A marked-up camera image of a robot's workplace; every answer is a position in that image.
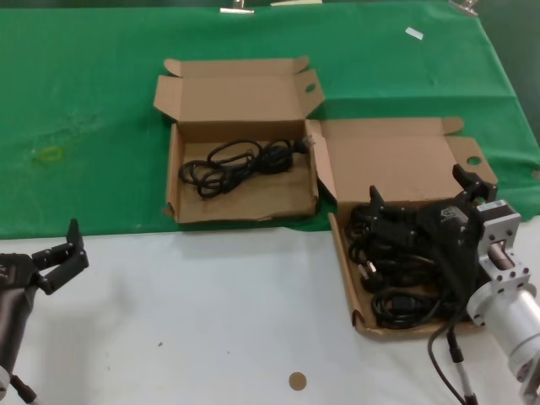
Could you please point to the white tape piece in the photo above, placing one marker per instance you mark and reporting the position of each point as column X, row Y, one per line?
column 414, row 33

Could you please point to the brown round sticker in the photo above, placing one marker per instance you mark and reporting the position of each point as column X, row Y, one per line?
column 297, row 381

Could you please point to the green table cloth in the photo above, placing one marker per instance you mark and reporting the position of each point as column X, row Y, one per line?
column 84, row 84

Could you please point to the cardboard box with oval hole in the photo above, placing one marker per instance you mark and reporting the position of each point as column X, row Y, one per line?
column 253, row 202

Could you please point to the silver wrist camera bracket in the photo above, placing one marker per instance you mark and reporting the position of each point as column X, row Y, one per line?
column 502, row 223

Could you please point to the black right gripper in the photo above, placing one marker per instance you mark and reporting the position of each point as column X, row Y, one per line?
column 455, row 236

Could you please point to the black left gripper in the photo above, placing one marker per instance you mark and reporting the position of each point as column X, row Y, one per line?
column 17, row 274

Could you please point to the metal cloth clip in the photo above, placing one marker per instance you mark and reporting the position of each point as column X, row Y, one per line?
column 464, row 6
column 237, row 8

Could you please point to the cardboard box with round hole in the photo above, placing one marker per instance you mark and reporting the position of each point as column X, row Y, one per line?
column 392, row 169

